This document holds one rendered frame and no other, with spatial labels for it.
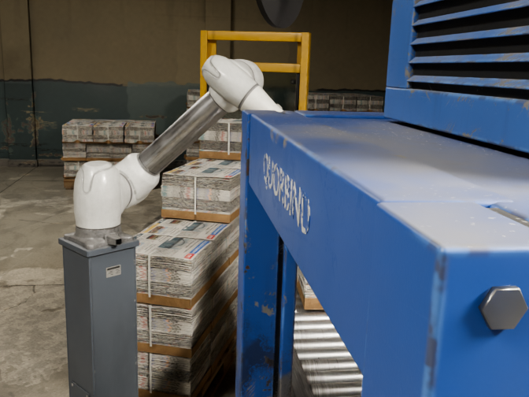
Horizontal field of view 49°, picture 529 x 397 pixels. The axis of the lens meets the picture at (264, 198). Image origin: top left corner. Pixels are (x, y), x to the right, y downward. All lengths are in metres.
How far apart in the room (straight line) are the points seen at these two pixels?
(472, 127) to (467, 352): 0.36
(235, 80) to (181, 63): 7.57
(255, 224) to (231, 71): 1.08
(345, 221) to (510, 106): 0.23
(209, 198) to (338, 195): 2.62
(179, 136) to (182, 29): 7.37
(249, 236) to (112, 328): 1.39
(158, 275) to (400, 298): 2.28
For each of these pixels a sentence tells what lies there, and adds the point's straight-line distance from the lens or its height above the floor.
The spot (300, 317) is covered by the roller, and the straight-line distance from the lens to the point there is 2.00.
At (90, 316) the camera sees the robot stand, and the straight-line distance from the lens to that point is 2.10.
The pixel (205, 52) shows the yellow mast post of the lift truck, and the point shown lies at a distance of 4.07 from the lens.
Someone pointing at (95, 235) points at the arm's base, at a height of 1.04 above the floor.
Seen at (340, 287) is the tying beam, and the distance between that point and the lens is 0.35.
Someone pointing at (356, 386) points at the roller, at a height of 0.80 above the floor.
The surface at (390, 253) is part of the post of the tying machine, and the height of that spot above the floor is 1.53.
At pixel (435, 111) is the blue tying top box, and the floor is 1.57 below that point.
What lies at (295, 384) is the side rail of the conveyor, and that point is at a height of 0.80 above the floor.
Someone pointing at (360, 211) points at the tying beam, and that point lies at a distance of 0.31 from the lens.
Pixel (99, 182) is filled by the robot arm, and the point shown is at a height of 1.22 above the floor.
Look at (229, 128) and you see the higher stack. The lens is 3.48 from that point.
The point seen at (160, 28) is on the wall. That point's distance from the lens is 9.42.
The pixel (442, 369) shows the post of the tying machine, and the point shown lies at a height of 1.50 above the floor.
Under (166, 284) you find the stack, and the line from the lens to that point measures 2.51.
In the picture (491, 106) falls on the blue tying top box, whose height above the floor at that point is 1.58.
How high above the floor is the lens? 1.61
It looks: 13 degrees down
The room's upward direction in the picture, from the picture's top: 2 degrees clockwise
